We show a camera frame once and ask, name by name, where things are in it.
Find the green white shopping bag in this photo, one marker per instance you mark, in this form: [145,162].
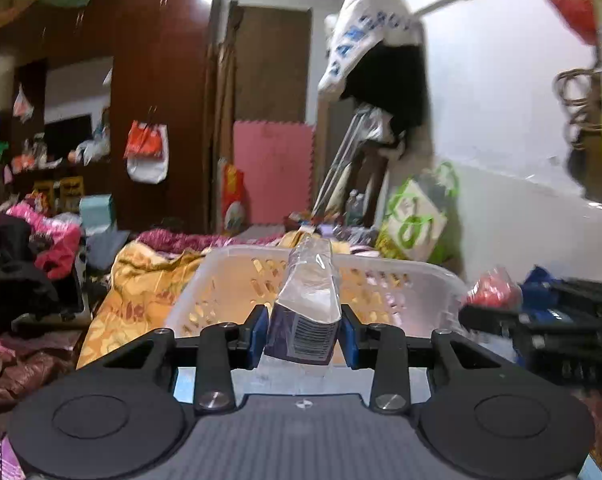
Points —
[421,220]

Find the pink foam mat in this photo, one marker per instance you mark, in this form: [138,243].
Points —
[276,160]

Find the white plastic laundry basket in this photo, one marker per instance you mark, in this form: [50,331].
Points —
[415,296]

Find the dark red wooden wardrobe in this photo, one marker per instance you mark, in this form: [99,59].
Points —
[162,73]

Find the pink floral quilt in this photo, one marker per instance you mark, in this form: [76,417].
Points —
[58,259]

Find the brown wooden door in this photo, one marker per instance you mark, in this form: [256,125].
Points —
[272,62]

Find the orange white hanging bag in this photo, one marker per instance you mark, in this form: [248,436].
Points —
[147,152]

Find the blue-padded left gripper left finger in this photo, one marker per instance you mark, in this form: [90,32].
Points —
[252,338]

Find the teal cardboard box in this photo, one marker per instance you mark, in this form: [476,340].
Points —
[97,213]

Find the white hanging jacket blue letters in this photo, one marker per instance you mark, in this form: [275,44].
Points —
[360,26]

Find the blue fabric bag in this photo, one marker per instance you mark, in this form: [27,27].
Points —
[545,299]

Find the yellow patterned blanket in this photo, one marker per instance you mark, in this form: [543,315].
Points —
[144,287]

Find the purple medicine box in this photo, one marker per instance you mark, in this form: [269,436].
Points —
[307,310]

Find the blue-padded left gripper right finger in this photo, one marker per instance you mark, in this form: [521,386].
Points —
[351,337]

